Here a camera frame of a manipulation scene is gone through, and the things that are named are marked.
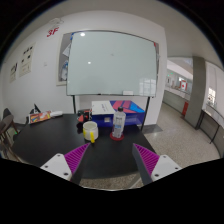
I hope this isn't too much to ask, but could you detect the orange colourful printed box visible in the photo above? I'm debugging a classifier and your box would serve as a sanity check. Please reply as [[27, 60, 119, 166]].
[[28, 110, 53, 125]]

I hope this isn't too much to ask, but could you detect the red wall sign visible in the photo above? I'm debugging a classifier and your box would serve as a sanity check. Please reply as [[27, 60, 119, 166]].
[[45, 27, 60, 38]]

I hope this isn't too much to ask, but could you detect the flat round red coaster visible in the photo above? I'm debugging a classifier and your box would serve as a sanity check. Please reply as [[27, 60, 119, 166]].
[[109, 131, 125, 142]]

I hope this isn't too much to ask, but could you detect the red wall cabinet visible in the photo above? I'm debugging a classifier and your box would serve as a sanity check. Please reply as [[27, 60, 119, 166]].
[[181, 101, 190, 117]]

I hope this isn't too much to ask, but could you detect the whiteboard on stand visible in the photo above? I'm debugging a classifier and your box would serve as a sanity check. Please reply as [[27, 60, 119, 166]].
[[65, 30, 160, 132]]

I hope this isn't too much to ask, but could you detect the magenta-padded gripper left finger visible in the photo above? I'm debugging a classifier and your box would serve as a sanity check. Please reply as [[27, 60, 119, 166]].
[[39, 142, 92, 183]]

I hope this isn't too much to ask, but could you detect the large white wall poster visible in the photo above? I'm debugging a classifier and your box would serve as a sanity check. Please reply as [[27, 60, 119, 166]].
[[18, 43, 37, 78]]

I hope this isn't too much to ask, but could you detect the black pointed bag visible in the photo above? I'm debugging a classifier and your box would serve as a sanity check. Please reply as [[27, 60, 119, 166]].
[[29, 103, 42, 115]]

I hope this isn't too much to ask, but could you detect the clear plastic bottle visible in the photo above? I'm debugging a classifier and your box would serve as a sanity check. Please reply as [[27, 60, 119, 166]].
[[111, 106, 127, 139]]

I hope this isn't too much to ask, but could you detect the small white box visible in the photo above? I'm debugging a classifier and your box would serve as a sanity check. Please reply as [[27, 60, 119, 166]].
[[49, 110, 64, 118]]

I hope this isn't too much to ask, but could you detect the brown wooden chair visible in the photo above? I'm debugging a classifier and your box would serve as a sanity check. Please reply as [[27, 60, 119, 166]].
[[0, 133, 16, 159], [0, 107, 19, 136]]

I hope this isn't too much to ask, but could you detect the white mug with yellow handle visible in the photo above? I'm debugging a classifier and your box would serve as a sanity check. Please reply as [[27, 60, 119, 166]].
[[82, 120, 100, 144]]

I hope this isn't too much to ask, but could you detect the blue and red paper bag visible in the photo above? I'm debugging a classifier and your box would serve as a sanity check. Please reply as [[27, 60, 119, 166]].
[[90, 99, 147, 127]]

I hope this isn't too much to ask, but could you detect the black and red power tool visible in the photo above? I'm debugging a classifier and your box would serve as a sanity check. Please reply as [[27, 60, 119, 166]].
[[76, 108, 93, 124]]

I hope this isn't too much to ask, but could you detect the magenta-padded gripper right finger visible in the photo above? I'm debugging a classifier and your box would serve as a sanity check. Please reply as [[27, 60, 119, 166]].
[[131, 142, 183, 187]]

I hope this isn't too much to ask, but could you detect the black metal frame table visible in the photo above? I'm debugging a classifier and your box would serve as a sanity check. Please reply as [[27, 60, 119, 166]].
[[196, 104, 224, 149]]

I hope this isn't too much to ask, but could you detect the small white wall poster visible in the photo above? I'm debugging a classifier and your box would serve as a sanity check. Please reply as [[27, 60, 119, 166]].
[[9, 61, 19, 84]]

